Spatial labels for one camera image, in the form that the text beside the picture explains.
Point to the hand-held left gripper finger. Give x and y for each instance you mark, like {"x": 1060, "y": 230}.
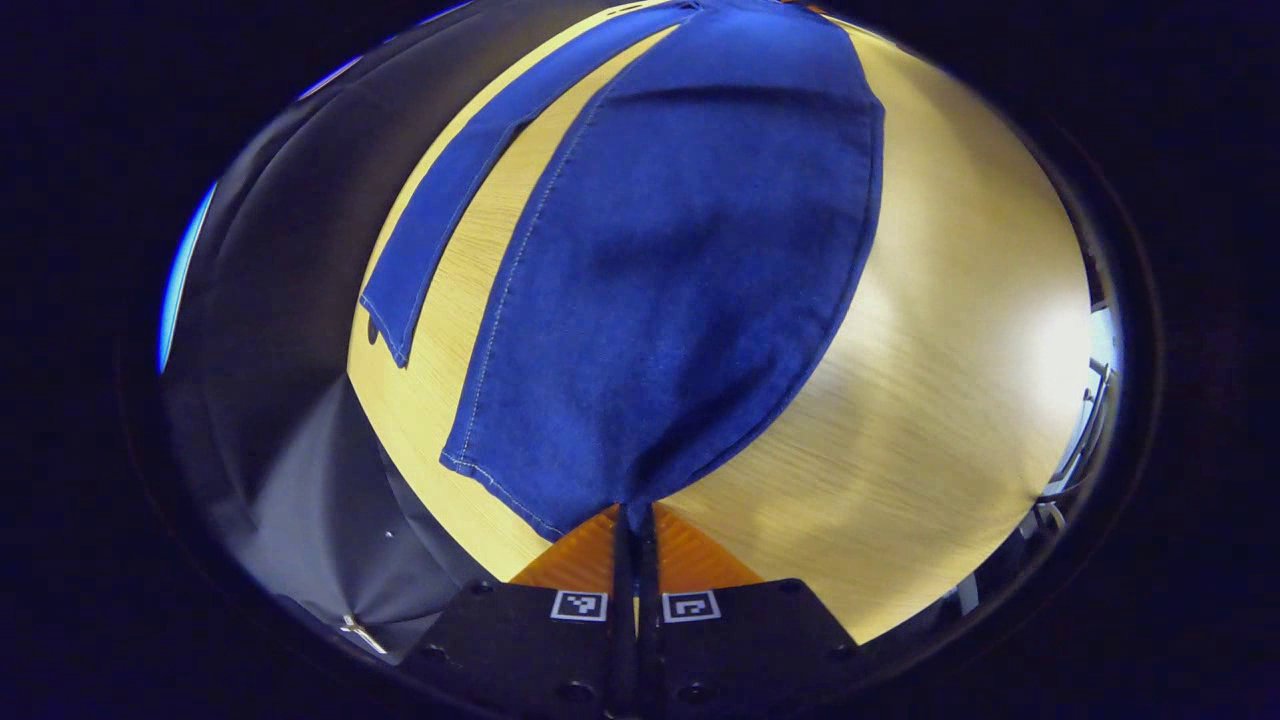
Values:
{"x": 648, "y": 620}
{"x": 625, "y": 620}

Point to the blue denim jeans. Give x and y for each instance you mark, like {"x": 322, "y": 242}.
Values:
{"x": 680, "y": 250}

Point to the small metal clip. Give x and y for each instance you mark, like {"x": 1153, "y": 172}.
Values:
{"x": 360, "y": 632}

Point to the black table grommet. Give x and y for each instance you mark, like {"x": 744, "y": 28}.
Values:
{"x": 372, "y": 330}

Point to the metal frame furniture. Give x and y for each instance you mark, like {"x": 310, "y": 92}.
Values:
{"x": 1085, "y": 440}

